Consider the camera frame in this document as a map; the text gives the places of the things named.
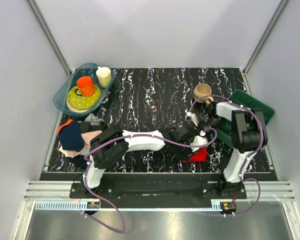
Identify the purple cable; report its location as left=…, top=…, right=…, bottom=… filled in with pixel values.
left=83, top=127, right=218, bottom=234
left=188, top=94, right=269, bottom=217

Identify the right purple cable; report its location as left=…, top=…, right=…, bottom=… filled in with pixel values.
left=188, top=94, right=269, bottom=217

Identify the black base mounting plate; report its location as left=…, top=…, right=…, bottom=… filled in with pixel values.
left=38, top=171, right=278, bottom=210

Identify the pile of mixed clothes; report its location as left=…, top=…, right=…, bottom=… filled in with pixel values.
left=57, top=113, right=107, bottom=170

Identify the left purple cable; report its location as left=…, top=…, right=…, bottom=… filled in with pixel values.
left=83, top=127, right=218, bottom=234

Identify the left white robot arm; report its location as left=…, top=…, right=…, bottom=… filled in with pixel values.
left=80, top=125, right=207, bottom=198

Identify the cream yellow cup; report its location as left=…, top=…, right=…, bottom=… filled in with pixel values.
left=96, top=66, right=112, bottom=88

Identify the aluminium rail frame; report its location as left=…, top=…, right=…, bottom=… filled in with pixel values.
left=24, top=181, right=295, bottom=213

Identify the yellow green dotted plate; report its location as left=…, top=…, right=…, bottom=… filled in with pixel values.
left=66, top=85, right=102, bottom=113

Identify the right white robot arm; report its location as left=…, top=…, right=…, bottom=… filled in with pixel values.
left=199, top=101, right=268, bottom=199

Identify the orange mug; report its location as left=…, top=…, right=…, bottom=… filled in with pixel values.
left=75, top=76, right=95, bottom=97

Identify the red underwear white trim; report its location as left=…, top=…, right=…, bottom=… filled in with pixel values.
left=182, top=148, right=207, bottom=164

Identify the beige ceramic mug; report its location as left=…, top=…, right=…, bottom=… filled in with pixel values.
left=193, top=83, right=214, bottom=104

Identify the green divided organizer tray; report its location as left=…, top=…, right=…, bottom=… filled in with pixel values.
left=216, top=89, right=275, bottom=149

